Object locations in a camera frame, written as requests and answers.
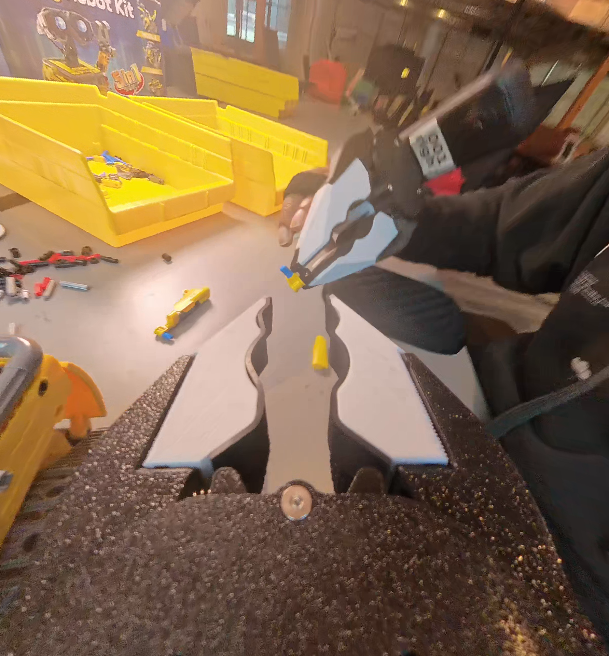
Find black quilted chair armrest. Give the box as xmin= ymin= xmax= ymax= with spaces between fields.
xmin=330 ymin=265 xmax=468 ymax=355

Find red fuel canister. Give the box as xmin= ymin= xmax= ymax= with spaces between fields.
xmin=428 ymin=169 xmax=468 ymax=197

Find red container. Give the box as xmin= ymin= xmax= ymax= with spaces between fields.
xmin=310 ymin=59 xmax=347 ymax=104

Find pile of small building parts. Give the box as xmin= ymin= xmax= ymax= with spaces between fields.
xmin=0 ymin=246 xmax=120 ymax=304

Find robot kit cardboard box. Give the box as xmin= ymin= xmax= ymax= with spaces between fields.
xmin=0 ymin=0 xmax=174 ymax=99

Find yellow tracked toy robot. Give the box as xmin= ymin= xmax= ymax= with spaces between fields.
xmin=0 ymin=339 xmax=108 ymax=595

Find person's right forearm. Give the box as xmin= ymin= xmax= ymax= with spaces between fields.
xmin=397 ymin=144 xmax=609 ymax=298

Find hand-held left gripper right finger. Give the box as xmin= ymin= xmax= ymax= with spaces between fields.
xmin=325 ymin=296 xmax=451 ymax=470

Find person's right hand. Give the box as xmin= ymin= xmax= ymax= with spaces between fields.
xmin=279 ymin=173 xmax=332 ymax=249

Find yellow parts bin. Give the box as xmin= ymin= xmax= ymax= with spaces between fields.
xmin=130 ymin=96 xmax=330 ymax=217
xmin=0 ymin=101 xmax=236 ymax=248
xmin=190 ymin=47 xmax=301 ymax=120

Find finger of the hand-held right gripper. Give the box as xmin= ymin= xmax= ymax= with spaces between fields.
xmin=305 ymin=211 xmax=400 ymax=288
xmin=294 ymin=159 xmax=378 ymax=272

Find mixed plastic connector pieces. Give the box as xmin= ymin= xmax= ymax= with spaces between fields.
xmin=87 ymin=151 xmax=168 ymax=188

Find yellow beam assembly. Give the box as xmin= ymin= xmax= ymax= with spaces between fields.
xmin=166 ymin=286 xmax=212 ymax=329

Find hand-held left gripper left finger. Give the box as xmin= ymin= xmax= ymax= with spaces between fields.
xmin=143 ymin=298 xmax=273 ymax=474

